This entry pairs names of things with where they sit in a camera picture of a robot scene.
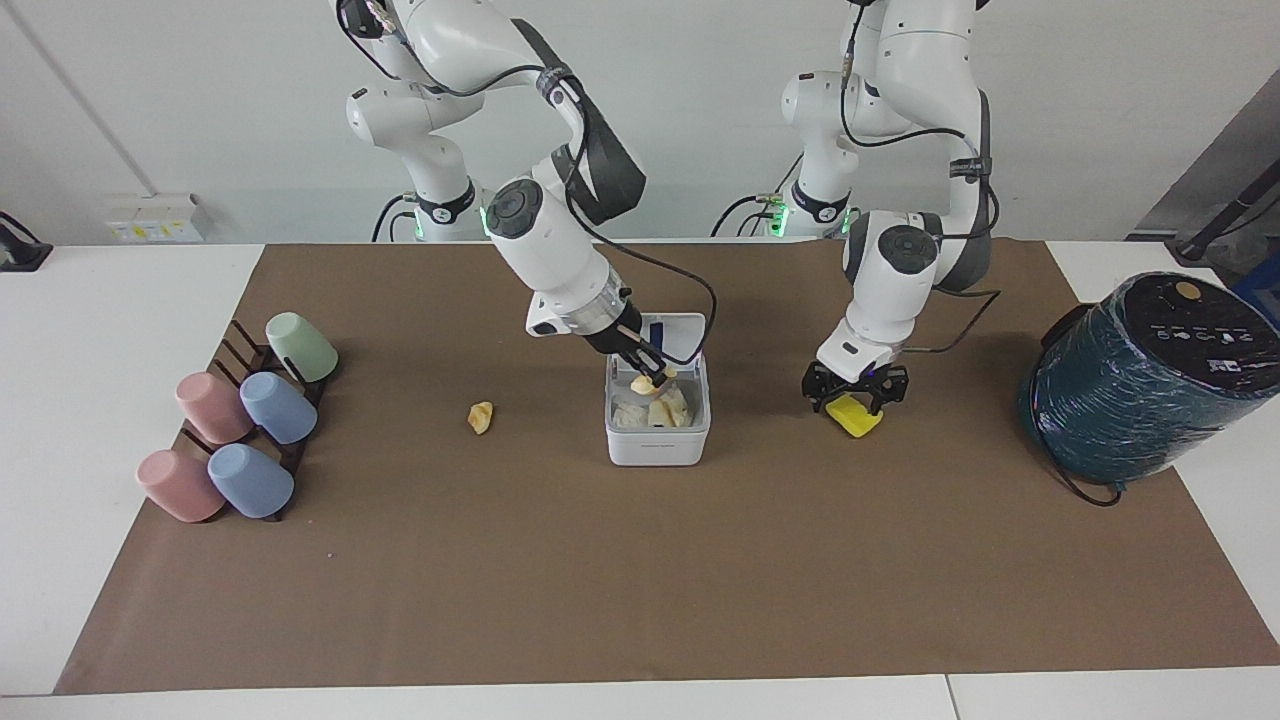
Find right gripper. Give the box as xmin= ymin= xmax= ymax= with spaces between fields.
xmin=583 ymin=312 xmax=679 ymax=391

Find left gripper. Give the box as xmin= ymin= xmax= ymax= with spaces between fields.
xmin=801 ymin=361 xmax=910 ymax=417

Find white bin with lid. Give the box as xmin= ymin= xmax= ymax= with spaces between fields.
xmin=605 ymin=313 xmax=712 ymax=468

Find yellow sponge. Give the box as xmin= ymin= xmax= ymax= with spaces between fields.
xmin=826 ymin=394 xmax=885 ymax=439

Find food pieces in container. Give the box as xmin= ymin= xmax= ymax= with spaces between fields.
xmin=647 ymin=385 xmax=692 ymax=430

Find teal film-wrapped cylinder appliance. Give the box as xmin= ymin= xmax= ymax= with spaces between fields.
xmin=1018 ymin=271 xmax=1280 ymax=487

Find green cup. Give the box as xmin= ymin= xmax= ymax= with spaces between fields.
xmin=265 ymin=312 xmax=340 ymax=384

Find blue cup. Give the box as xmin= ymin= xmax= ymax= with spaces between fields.
xmin=240 ymin=372 xmax=319 ymax=445
xmin=207 ymin=444 xmax=296 ymax=520

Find dark brown cup rack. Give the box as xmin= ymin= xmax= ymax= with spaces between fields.
xmin=178 ymin=319 xmax=331 ymax=524

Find black stand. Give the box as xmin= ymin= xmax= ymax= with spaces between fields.
xmin=0 ymin=211 xmax=54 ymax=272
xmin=1174 ymin=163 xmax=1280 ymax=262

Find pink cup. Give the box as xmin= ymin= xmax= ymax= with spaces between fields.
xmin=176 ymin=372 xmax=255 ymax=446
xmin=136 ymin=450 xmax=226 ymax=524

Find white wall socket box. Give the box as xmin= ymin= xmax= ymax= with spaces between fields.
xmin=104 ymin=194 xmax=212 ymax=245

